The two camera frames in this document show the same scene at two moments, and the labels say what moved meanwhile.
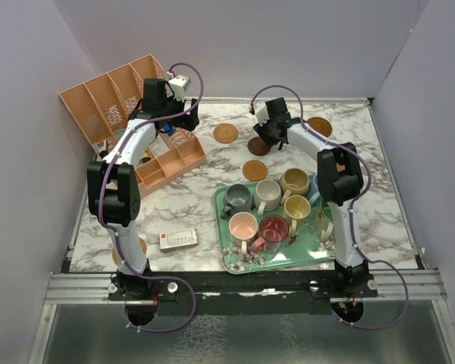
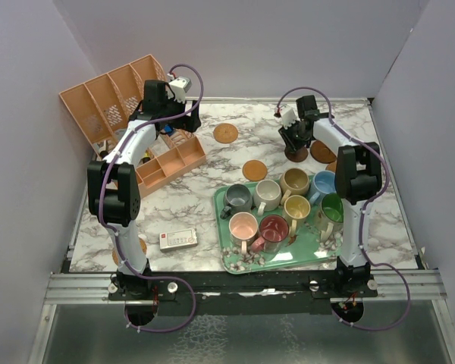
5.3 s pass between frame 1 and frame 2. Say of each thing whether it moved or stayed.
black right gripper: moved
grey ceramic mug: stayed
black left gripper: stayed
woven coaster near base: stayed
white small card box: stayed
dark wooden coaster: moved
